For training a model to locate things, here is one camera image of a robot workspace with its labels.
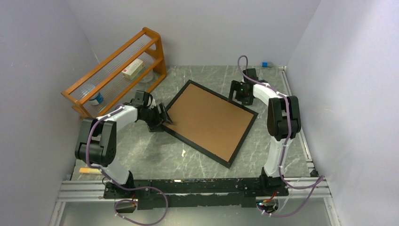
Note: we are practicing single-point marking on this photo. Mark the white red medicine box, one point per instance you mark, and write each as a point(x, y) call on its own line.
point(133, 69)

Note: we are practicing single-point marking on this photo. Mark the orange yellow marker pen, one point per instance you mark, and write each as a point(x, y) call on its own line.
point(89, 171)

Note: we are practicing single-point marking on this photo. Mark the orange wooden shelf rack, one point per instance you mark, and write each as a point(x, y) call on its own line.
point(108, 79)

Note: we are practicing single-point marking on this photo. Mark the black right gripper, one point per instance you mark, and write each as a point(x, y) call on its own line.
point(235, 85)

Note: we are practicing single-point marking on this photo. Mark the black picture frame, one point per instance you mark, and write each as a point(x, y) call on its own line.
point(199, 148)

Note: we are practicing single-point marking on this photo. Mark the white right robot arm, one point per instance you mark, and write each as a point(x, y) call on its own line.
point(283, 122)

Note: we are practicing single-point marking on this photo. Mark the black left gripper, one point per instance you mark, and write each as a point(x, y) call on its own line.
point(162, 117)

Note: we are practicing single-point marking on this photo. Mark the blue capped small bottle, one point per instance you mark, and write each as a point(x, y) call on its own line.
point(267, 64)

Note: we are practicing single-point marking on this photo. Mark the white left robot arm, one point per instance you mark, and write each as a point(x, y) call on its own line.
point(97, 139)

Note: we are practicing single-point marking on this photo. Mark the blue labelled plastic bottle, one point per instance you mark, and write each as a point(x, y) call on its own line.
point(96, 99)

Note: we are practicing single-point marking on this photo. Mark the brown backing board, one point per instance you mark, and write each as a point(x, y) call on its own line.
point(209, 118)

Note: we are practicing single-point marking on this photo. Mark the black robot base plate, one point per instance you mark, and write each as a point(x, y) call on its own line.
point(158, 193)

